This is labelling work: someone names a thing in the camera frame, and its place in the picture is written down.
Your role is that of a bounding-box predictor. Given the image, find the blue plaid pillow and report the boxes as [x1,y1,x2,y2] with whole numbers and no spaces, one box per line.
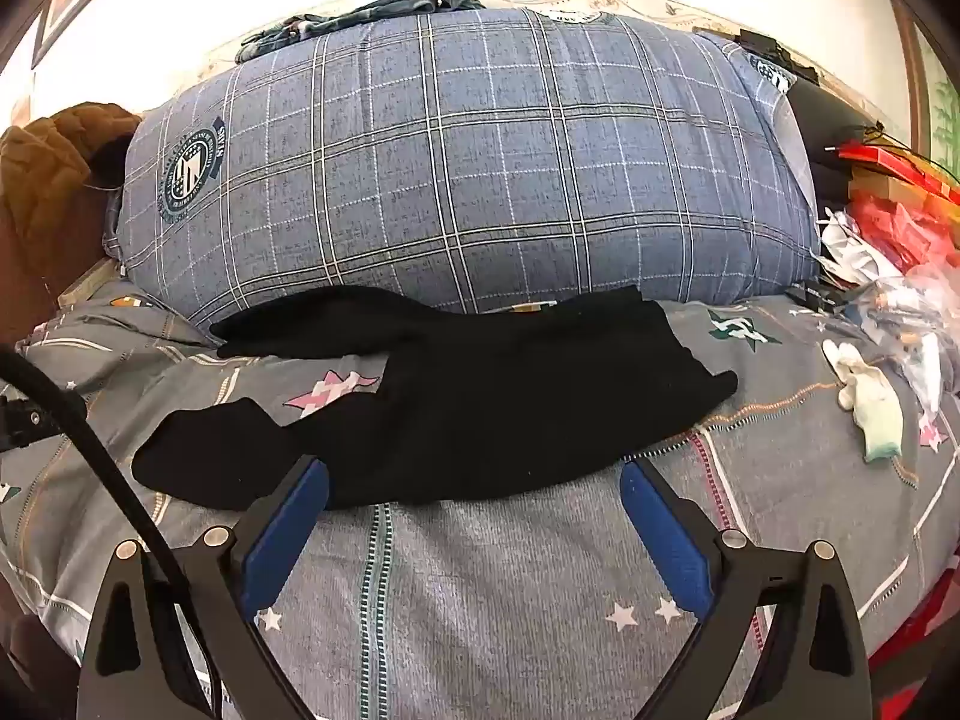
[724,37,797,117]

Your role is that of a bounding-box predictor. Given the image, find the blue striped sofa backrest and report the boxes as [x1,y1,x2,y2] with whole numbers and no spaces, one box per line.
[101,6,822,331]

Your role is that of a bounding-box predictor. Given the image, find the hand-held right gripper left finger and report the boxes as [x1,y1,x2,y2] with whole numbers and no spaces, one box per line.
[75,454,331,720]

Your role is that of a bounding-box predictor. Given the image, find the wooden window frame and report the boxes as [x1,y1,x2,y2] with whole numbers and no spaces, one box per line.
[891,0,960,166]

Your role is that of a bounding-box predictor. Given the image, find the black pants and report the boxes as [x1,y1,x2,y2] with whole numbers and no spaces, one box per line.
[131,285,740,507]

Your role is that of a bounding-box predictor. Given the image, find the black cable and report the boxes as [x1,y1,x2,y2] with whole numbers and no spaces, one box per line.
[0,349,226,720]

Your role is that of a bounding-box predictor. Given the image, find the red box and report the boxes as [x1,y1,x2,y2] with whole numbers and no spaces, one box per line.
[836,139,960,188]

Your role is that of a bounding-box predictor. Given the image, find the black bag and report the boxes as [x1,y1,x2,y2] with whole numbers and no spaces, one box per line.
[784,79,882,203]

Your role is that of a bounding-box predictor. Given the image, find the dark patterned cloth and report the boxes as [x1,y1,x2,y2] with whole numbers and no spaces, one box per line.
[235,0,481,65]

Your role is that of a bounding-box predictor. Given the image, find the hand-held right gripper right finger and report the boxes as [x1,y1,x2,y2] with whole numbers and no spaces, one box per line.
[619,457,875,720]

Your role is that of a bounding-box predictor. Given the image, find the brown jacket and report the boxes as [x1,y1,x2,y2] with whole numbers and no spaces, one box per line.
[0,101,143,346]

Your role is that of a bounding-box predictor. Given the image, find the pale green sock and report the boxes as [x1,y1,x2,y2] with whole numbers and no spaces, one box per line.
[855,379,905,464]

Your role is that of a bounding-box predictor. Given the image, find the white plastic bag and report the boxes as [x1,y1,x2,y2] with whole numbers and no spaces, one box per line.
[817,208,901,287]

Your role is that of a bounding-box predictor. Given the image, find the red plastic bag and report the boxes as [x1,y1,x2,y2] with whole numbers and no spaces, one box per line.
[855,195,960,278]

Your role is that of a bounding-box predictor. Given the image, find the cardboard box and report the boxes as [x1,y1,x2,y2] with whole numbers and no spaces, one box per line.
[847,165,960,220]

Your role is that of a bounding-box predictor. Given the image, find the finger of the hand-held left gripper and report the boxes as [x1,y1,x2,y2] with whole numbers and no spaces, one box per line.
[0,390,57,452]

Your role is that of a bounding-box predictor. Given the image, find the white sock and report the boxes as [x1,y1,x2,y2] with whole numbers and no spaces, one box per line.
[821,340,882,411]

